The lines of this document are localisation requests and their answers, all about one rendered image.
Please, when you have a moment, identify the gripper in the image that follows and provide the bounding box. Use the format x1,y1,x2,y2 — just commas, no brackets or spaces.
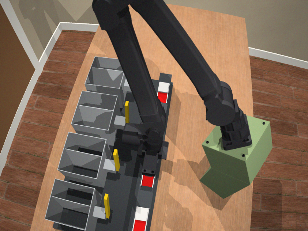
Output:
138,141,169,160

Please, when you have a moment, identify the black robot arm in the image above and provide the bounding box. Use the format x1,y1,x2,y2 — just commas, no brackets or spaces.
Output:
92,0,252,177

